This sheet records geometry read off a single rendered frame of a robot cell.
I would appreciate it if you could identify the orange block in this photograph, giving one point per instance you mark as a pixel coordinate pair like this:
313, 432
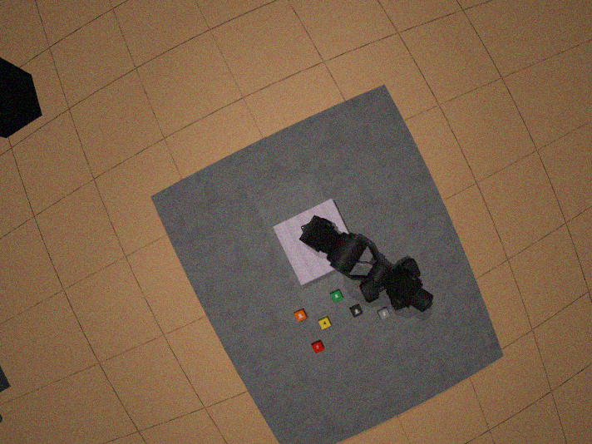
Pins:
300, 315

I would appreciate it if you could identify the green block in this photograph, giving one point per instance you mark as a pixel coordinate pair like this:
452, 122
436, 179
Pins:
336, 295

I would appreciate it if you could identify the red block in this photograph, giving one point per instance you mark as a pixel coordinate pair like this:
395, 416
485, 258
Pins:
317, 346

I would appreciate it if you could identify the yellow block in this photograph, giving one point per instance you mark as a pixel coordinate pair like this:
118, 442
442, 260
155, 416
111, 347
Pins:
324, 322

